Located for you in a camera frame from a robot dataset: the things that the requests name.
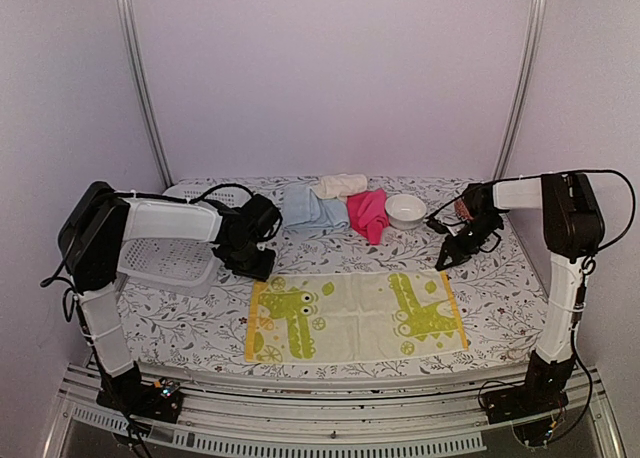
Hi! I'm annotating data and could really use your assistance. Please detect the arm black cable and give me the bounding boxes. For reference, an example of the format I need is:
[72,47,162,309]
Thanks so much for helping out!
[192,183,256,209]
[564,167,634,274]

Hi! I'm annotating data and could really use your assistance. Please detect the white ceramic bowl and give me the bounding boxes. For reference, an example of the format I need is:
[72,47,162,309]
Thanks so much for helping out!
[385,194,427,230]

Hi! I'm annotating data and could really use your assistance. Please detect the aluminium front rail base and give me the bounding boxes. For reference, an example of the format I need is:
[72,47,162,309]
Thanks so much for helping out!
[42,362,626,458]

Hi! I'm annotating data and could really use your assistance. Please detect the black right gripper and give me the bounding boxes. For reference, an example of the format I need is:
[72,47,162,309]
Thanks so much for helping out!
[436,214,502,271]

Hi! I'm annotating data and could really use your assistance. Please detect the red white patterned ball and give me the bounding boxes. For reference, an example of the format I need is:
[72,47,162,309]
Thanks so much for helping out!
[454,198,472,221]

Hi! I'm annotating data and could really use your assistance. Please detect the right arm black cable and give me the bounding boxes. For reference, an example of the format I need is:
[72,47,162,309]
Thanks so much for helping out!
[564,167,634,274]

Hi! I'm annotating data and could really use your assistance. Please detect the left aluminium frame post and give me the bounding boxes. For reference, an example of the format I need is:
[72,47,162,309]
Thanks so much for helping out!
[116,0,174,188]

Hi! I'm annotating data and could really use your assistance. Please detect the green crocodile pattern towel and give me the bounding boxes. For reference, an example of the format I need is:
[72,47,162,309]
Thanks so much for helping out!
[244,269,469,365]

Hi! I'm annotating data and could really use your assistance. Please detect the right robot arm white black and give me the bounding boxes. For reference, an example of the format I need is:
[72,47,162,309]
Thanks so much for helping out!
[426,171,605,423]

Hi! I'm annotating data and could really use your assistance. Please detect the aluminium frame post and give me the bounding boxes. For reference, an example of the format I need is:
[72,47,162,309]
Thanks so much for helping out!
[116,0,174,188]
[492,0,547,179]

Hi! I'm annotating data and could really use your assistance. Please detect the pink towel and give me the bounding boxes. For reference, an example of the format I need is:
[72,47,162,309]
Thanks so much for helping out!
[346,189,389,245]

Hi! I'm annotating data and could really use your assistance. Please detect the light blue towel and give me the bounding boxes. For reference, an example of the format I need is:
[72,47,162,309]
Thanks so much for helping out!
[282,184,349,230]

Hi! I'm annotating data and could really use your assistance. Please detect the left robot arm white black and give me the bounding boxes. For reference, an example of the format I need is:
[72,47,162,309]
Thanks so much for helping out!
[40,181,283,423]

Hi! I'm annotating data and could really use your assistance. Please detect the cream rolled towel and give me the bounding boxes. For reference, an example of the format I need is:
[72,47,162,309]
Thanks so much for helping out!
[311,174,368,201]

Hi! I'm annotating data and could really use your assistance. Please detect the white plastic basket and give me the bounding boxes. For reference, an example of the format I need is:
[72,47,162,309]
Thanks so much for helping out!
[117,185,249,297]

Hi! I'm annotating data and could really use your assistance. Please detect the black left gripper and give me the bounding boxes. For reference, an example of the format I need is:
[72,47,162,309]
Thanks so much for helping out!
[225,238,277,282]

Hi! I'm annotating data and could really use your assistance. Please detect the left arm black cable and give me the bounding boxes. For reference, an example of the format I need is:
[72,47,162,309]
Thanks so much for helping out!
[192,183,256,209]

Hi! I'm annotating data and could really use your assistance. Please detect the right aluminium frame post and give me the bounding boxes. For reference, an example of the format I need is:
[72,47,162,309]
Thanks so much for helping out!
[492,0,547,179]

